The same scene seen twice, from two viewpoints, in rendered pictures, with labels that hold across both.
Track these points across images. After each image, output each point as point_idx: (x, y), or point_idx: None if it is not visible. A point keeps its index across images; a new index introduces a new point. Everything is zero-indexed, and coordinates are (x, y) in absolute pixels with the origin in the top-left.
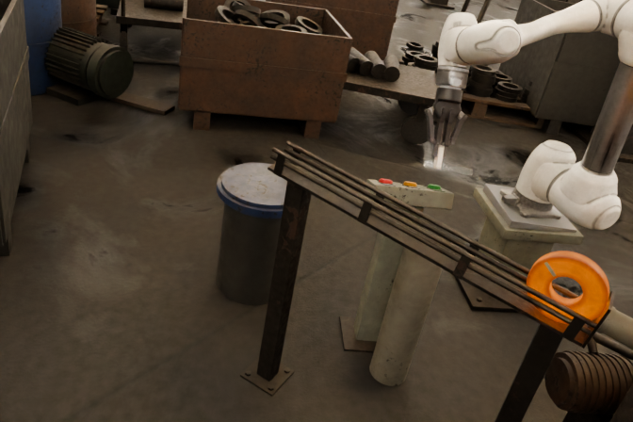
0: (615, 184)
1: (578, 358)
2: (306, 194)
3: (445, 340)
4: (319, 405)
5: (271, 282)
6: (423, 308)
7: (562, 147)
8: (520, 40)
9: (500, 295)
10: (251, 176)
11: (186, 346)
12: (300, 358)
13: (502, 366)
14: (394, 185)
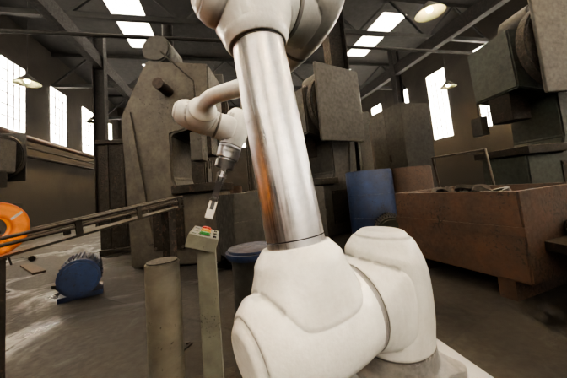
0: (267, 270)
1: None
2: (164, 217)
3: None
4: (143, 375)
5: None
6: (146, 321)
7: (364, 229)
8: (175, 105)
9: (35, 243)
10: (257, 244)
11: (198, 321)
12: (188, 358)
13: None
14: (197, 227)
